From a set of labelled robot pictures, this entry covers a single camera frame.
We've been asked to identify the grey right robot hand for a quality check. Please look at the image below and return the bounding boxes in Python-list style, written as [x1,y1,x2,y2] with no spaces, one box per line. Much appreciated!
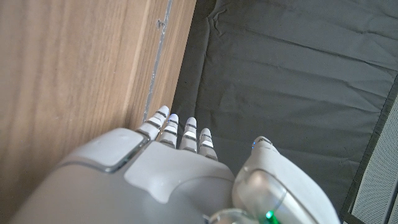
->
[7,105,341,224]

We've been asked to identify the black backdrop curtain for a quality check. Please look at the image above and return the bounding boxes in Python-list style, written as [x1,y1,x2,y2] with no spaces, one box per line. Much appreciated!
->
[170,0,398,215]

